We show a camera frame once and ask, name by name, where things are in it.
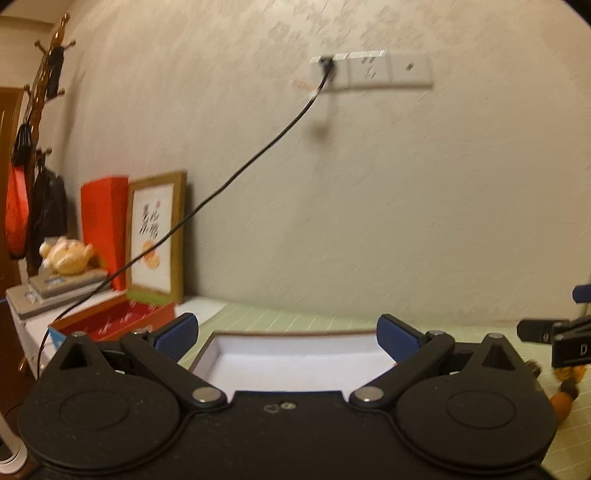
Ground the white shallow cardboard box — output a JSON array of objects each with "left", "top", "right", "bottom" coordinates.
[{"left": 189, "top": 329, "right": 394, "bottom": 394}]

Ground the yellow plush toy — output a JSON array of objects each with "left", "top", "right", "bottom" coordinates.
[{"left": 39, "top": 236, "right": 95, "bottom": 277}]

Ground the red open gift box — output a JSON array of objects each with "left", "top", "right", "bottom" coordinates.
[{"left": 48, "top": 292, "right": 178, "bottom": 348}]

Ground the brown wooden door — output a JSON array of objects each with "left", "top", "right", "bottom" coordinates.
[{"left": 0, "top": 88, "right": 29, "bottom": 416}]

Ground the black power cable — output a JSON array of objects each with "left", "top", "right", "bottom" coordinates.
[{"left": 37, "top": 65, "right": 335, "bottom": 376}]

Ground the grey book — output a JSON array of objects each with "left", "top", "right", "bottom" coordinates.
[{"left": 28, "top": 268, "right": 110, "bottom": 298}]

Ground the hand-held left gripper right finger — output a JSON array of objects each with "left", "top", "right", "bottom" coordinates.
[{"left": 348, "top": 314, "right": 539, "bottom": 411}]

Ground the wooden coat rack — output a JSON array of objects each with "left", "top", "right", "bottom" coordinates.
[{"left": 18, "top": 13, "right": 77, "bottom": 278}]

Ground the black hanging bag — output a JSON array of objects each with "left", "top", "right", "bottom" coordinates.
[{"left": 27, "top": 165, "right": 68, "bottom": 274}]

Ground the stack of books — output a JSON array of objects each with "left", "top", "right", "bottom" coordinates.
[{"left": 7, "top": 282, "right": 114, "bottom": 320}]

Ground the red hanging bag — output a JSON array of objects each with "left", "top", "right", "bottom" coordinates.
[{"left": 6, "top": 159, "right": 31, "bottom": 260}]

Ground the orange tangerine piece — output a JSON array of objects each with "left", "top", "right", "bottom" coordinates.
[{"left": 551, "top": 367, "right": 581, "bottom": 423}]

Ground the wooden framed calligraphy picture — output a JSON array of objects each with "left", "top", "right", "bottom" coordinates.
[{"left": 126, "top": 172, "right": 188, "bottom": 305}]

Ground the white wall socket plate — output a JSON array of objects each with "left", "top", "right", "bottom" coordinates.
[{"left": 348, "top": 50, "right": 393, "bottom": 89}]

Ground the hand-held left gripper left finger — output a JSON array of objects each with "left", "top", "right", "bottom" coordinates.
[{"left": 44, "top": 313, "right": 228, "bottom": 412}]

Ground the tall red box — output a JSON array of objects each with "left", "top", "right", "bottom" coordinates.
[{"left": 81, "top": 175, "right": 130, "bottom": 292}]

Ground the green grid cutting mat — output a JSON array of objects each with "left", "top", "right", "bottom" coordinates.
[{"left": 178, "top": 302, "right": 591, "bottom": 480}]

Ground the white wall plate with plug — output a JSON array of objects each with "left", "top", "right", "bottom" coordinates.
[{"left": 310, "top": 54, "right": 351, "bottom": 91}]

